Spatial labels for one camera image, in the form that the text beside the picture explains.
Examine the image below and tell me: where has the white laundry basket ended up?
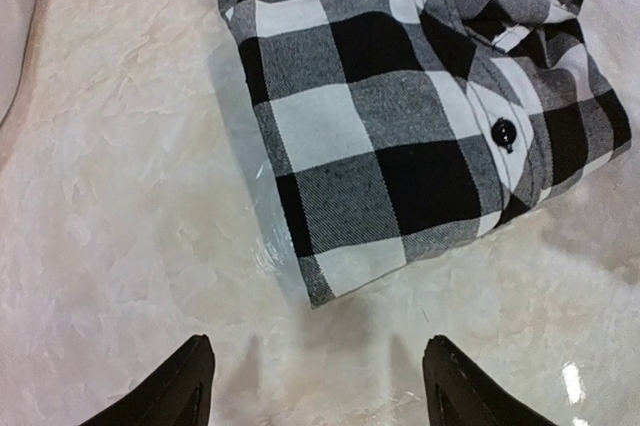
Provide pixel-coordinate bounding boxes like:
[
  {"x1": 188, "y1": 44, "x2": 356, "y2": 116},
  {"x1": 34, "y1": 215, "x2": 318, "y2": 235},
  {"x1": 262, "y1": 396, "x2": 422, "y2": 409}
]
[{"x1": 0, "y1": 0, "x2": 36, "y2": 120}]

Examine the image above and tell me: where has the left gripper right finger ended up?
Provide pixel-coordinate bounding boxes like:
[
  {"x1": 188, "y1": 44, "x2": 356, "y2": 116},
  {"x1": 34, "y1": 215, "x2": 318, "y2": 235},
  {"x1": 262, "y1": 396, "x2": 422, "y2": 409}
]
[{"x1": 422, "y1": 335, "x2": 554, "y2": 426}]

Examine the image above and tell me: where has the black white plaid shirt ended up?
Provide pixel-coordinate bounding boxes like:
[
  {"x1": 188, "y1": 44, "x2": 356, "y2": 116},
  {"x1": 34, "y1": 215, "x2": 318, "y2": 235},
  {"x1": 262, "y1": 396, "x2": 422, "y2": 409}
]
[{"x1": 217, "y1": 0, "x2": 632, "y2": 307}]

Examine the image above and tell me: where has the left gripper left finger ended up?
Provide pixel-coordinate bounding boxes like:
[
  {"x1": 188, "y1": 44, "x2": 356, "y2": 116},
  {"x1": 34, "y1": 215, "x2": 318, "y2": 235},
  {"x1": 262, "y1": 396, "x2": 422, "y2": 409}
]
[{"x1": 82, "y1": 335, "x2": 215, "y2": 426}]

